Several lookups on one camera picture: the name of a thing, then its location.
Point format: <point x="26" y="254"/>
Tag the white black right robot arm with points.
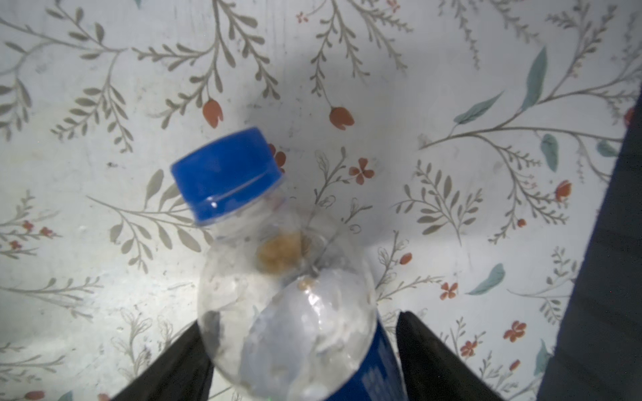
<point x="602" y="280"/>

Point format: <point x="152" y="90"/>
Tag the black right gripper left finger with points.
<point x="183" y="372"/>

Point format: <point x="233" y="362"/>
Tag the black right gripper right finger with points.
<point x="430" y="370"/>

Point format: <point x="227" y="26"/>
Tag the floral table mat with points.
<point x="467" y="146"/>

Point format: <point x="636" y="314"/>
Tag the blue Pepsi label bottle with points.
<point x="286" y="303"/>

